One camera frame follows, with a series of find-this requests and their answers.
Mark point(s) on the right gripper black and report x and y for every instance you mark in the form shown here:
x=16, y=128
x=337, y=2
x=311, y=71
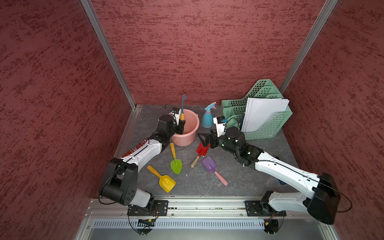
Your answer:
x=213, y=135

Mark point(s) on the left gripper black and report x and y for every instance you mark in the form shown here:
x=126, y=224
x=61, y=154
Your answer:
x=180, y=127

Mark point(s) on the blue fork rake yellow handle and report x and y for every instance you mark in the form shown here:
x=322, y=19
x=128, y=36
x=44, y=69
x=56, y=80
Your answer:
x=184, y=97

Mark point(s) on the red shovel wooden handle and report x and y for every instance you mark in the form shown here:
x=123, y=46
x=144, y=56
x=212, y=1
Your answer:
x=201, y=151

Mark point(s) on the teal pink spray bottle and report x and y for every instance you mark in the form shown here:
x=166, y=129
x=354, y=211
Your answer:
x=207, y=120

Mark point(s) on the purple shovel pink handle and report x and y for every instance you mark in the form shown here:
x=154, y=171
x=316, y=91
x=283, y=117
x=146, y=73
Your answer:
x=210, y=165

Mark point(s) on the yellow plastic scoop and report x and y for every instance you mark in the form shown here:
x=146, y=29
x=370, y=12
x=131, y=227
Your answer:
x=165, y=181

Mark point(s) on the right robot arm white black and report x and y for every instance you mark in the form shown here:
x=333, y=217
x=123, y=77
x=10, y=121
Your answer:
x=316, y=195

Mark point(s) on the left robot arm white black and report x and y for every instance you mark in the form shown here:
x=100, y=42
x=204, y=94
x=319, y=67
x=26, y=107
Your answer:
x=120, y=181

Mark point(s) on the pink plastic bucket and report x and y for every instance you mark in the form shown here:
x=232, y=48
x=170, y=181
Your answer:
x=190, y=129

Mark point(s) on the green mesh file organizer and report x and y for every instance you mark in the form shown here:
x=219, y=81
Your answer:
x=234, y=110

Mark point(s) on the white paper stack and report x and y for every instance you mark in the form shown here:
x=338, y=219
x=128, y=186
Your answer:
x=260, y=111

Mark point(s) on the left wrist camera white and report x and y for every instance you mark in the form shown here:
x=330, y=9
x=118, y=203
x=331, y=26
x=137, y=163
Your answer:
x=176, y=112

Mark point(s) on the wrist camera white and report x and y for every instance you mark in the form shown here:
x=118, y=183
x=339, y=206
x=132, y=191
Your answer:
x=220, y=123
x=176, y=112

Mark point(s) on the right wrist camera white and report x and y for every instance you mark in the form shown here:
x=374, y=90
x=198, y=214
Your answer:
x=220, y=123

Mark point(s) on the green trowel yellow handle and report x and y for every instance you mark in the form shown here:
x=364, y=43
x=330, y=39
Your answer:
x=176, y=164

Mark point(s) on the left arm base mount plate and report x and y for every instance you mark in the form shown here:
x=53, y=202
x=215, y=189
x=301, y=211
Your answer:
x=156, y=208

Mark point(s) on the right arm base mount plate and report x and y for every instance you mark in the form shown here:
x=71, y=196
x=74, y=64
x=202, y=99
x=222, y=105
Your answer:
x=258, y=209

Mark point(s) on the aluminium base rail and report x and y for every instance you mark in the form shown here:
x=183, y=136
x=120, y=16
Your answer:
x=200, y=218

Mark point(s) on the left aluminium corner post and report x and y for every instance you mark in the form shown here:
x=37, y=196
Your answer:
x=97, y=26

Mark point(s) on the aluminium corner post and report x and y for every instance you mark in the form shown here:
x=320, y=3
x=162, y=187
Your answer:
x=97, y=26
x=319, y=23

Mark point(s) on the right aluminium corner post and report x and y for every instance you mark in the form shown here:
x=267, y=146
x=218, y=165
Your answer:
x=319, y=23

